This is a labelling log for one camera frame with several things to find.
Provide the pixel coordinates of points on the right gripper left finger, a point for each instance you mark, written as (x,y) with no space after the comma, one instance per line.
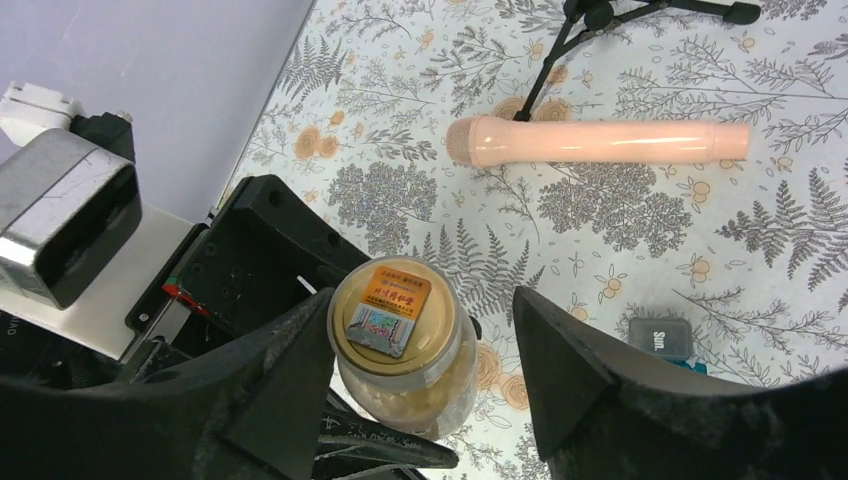
(249,409)

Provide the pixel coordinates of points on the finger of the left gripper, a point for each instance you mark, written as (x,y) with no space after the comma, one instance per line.
(353,447)

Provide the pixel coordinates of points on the pink tube container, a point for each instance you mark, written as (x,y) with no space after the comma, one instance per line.
(488,141)

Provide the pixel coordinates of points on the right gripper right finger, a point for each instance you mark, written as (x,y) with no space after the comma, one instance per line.
(602,409)

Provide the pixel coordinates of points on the teal pill box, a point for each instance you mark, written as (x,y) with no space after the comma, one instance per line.
(670,339)

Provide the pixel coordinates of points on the floral table mat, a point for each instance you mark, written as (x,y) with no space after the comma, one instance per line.
(752,253)

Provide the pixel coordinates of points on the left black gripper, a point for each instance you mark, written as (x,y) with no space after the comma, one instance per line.
(256,259)

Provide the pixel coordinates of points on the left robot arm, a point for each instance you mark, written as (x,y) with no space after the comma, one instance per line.
(200,352)

